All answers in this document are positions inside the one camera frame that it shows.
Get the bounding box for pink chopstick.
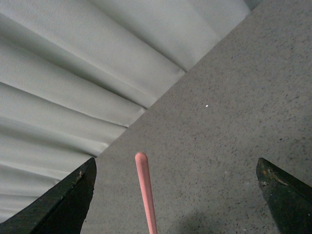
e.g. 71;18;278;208
135;152;158;234

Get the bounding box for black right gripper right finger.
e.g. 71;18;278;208
256;157;312;234

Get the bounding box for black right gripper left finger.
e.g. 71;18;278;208
0;158;97;234

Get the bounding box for grey pleated curtain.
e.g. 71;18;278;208
0;0;259;221

